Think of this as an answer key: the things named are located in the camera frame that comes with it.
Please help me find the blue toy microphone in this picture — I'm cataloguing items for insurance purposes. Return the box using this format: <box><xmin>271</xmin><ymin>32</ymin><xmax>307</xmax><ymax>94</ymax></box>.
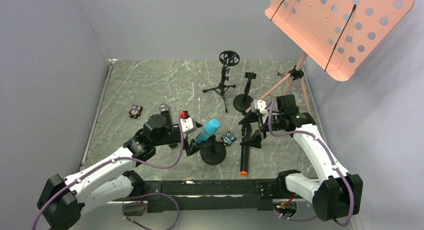
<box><xmin>194</xmin><ymin>119</ymin><xmax>221</xmax><ymax>146</ymax></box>

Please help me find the black round-base mic stand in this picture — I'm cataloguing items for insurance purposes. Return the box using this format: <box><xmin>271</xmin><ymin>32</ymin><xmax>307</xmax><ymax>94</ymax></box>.
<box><xmin>200</xmin><ymin>135</ymin><xmax>227</xmax><ymax>166</ymax></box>

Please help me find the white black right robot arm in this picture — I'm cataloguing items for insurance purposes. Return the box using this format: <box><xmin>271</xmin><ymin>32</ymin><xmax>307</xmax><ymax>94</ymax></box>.
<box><xmin>239</xmin><ymin>94</ymin><xmax>363</xmax><ymax>227</ymax></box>

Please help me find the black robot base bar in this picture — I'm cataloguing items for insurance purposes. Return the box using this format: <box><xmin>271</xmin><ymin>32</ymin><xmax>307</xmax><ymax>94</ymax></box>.
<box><xmin>121</xmin><ymin>178</ymin><xmax>292</xmax><ymax>213</ymax></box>

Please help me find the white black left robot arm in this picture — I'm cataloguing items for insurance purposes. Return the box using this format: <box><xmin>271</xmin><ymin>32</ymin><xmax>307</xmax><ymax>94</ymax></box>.
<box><xmin>31</xmin><ymin>111</ymin><xmax>202</xmax><ymax>230</ymax></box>

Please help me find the black round-base phone stand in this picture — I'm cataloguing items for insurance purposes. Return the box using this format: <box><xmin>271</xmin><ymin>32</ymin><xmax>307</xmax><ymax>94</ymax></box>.
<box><xmin>233</xmin><ymin>72</ymin><xmax>257</xmax><ymax>115</ymax></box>

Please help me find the pink music stand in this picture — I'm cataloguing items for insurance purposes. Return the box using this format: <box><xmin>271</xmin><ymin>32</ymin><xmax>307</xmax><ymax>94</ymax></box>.
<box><xmin>242</xmin><ymin>0</ymin><xmax>416</xmax><ymax>119</ymax></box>

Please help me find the black microphone orange end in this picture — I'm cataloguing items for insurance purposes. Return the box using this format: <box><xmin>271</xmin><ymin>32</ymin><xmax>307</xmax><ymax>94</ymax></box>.
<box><xmin>240</xmin><ymin>123</ymin><xmax>252</xmax><ymax>176</ymax></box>

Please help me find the blue owl toy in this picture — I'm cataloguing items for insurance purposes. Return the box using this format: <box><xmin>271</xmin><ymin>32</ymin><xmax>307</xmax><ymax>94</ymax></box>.
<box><xmin>220</xmin><ymin>131</ymin><xmax>237</xmax><ymax>147</ymax></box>

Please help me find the black microphone silver head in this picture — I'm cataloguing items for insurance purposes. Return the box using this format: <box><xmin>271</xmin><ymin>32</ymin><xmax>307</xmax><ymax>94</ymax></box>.
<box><xmin>158</xmin><ymin>103</ymin><xmax>178</xmax><ymax>142</ymax></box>

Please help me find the red brown owl toy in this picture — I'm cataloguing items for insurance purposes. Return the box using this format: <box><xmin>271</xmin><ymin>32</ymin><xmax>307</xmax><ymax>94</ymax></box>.
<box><xmin>128</xmin><ymin>104</ymin><xmax>143</xmax><ymax>119</ymax></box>

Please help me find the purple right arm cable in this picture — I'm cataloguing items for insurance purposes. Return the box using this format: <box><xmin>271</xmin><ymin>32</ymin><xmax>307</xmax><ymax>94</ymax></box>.
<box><xmin>266</xmin><ymin>97</ymin><xmax>355</xmax><ymax>228</ymax></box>

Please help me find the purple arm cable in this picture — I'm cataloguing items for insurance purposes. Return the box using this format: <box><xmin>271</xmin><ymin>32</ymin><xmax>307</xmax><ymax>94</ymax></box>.
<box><xmin>31</xmin><ymin>115</ymin><xmax>185</xmax><ymax>230</ymax></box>
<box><xmin>266</xmin><ymin>97</ymin><xmax>355</xmax><ymax>228</ymax></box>

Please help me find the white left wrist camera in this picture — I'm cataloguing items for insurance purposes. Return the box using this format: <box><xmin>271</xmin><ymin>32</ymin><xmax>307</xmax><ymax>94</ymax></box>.
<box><xmin>178</xmin><ymin>111</ymin><xmax>198</xmax><ymax>135</ymax></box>

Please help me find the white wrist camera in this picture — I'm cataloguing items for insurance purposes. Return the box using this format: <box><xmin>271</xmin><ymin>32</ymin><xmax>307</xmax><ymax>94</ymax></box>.
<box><xmin>178</xmin><ymin>111</ymin><xmax>198</xmax><ymax>135</ymax></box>
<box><xmin>250</xmin><ymin>99</ymin><xmax>268</xmax><ymax>116</ymax></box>

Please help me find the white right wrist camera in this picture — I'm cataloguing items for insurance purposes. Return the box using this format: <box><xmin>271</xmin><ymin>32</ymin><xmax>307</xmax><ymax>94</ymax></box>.
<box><xmin>250</xmin><ymin>99</ymin><xmax>268</xmax><ymax>116</ymax></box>

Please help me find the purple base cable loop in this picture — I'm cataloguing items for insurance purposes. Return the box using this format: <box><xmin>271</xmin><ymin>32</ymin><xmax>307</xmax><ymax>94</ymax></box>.
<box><xmin>121</xmin><ymin>192</ymin><xmax>181</xmax><ymax>230</ymax></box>

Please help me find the black tripod shock mount stand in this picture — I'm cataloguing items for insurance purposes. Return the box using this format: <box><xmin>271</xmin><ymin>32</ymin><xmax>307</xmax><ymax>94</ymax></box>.
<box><xmin>202</xmin><ymin>50</ymin><xmax>240</xmax><ymax>113</ymax></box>

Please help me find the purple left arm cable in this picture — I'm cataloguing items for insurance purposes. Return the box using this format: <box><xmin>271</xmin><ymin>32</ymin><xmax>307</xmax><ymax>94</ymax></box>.
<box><xmin>31</xmin><ymin>115</ymin><xmax>185</xmax><ymax>230</ymax></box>

